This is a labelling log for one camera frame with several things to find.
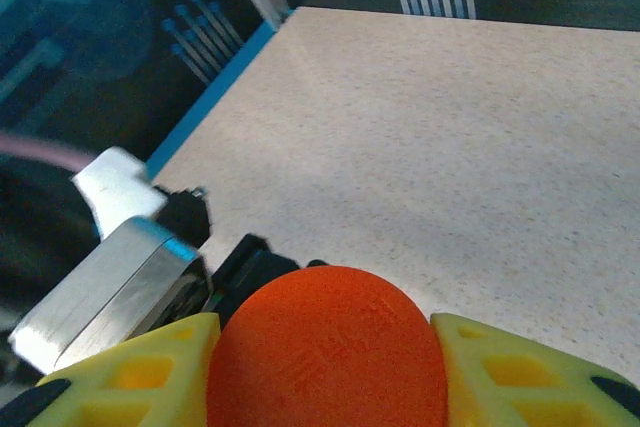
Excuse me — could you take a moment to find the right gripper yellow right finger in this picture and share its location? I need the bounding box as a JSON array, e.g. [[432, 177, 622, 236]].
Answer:
[[430, 312, 640, 427]]

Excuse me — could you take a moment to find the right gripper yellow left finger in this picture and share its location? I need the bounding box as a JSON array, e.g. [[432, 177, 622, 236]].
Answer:
[[0, 312, 222, 427]]

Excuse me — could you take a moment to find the orange ball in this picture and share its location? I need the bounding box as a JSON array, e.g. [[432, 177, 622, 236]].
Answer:
[[204, 265, 450, 427]]

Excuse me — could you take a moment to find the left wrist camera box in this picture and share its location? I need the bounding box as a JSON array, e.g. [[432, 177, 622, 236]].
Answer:
[[8, 145, 207, 379]]

